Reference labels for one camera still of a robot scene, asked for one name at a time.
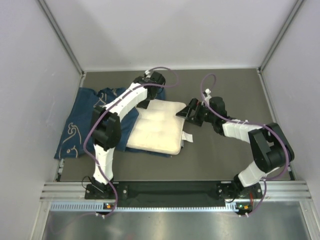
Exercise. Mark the cream pillow with bear print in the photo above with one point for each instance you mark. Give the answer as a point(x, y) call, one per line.
point(157, 128)

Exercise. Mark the left aluminium frame post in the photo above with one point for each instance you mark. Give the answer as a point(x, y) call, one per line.
point(62, 38)

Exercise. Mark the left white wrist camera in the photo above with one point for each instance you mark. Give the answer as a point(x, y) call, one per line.
point(148, 73)

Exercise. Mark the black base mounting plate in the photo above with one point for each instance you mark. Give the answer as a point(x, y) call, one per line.
point(216, 189)

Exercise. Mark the aluminium front frame rail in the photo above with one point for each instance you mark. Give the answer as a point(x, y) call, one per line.
point(276, 191)

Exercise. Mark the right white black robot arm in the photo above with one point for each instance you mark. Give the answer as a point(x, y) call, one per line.
point(269, 146)

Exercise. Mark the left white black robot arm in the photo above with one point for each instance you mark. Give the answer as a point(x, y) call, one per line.
point(105, 132)

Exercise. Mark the white pillow care label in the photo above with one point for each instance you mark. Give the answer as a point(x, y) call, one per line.
point(187, 137)

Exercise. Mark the aluminium frame post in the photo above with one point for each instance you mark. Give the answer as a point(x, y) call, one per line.
point(283, 74)
point(62, 38)

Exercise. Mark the dark blue embroidered pillowcase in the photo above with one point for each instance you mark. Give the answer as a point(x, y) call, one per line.
point(78, 124)

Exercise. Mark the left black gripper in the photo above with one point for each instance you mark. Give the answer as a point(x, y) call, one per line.
point(143, 104)

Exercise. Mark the right aluminium frame post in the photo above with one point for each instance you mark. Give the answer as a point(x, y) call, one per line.
point(283, 74)

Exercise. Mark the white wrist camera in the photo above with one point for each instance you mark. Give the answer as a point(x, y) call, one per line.
point(148, 73)
point(207, 94)

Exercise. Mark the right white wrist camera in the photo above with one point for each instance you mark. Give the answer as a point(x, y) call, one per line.
point(207, 94)

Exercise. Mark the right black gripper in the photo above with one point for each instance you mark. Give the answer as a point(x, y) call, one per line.
point(196, 105)

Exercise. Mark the grey slotted cable duct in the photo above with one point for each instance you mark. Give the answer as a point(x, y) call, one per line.
point(85, 206)

